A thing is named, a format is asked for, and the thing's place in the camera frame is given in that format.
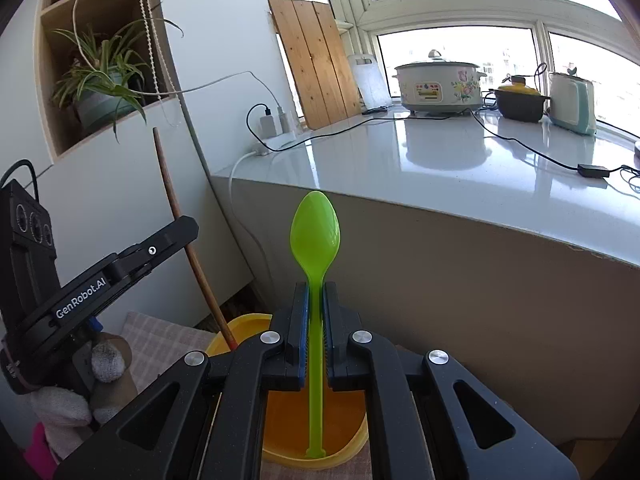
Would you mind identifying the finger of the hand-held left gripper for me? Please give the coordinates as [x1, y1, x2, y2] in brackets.
[107, 216, 200, 283]

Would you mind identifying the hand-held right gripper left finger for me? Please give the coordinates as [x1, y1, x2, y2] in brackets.
[52, 281, 311, 480]

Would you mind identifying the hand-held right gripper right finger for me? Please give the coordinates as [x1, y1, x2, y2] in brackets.
[322, 281, 581, 480]

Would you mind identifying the brown wooden chopstick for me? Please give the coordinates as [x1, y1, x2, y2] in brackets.
[152, 127, 238, 351]

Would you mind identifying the green plastic spoon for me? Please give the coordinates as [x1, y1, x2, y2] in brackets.
[290, 191, 342, 459]

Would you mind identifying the yellow plastic container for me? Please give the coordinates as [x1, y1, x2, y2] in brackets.
[205, 312, 370, 471]

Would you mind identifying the person's left forearm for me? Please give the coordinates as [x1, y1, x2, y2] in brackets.
[20, 422, 58, 480]

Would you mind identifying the person's left hand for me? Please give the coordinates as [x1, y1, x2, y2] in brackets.
[25, 332, 141, 461]

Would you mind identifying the white cabinet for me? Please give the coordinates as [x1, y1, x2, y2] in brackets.
[0, 92, 256, 356]

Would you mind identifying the pink plaid cloth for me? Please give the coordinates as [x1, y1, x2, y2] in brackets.
[120, 311, 373, 480]

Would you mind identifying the wooden shelf cabinet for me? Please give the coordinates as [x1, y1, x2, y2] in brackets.
[32, 0, 181, 161]

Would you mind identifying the white power strip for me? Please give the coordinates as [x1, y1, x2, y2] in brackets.
[252, 130, 301, 157]

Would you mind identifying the green spider plant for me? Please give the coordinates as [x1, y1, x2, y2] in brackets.
[50, 0, 183, 136]

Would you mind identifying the wooden plank board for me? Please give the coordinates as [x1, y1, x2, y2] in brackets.
[267, 0, 363, 131]

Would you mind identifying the white cutting board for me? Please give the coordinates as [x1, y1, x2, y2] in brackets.
[347, 54, 393, 111]

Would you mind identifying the white floral slow cooker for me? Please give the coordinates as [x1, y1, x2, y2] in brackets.
[391, 49, 488, 116]

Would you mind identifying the black pot with yellow lid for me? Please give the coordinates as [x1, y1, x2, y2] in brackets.
[489, 75, 551, 122]

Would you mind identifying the white and teal kettle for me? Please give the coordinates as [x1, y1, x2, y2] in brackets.
[547, 66, 598, 136]

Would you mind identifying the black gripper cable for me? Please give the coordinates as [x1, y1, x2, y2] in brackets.
[0, 159, 41, 196]

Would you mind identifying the black charger cable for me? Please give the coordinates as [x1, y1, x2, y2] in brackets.
[246, 104, 273, 151]

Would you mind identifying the white bead cord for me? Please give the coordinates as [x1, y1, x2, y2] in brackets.
[135, 0, 163, 101]

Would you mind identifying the white window frame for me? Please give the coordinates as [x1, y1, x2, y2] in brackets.
[320, 0, 640, 141]

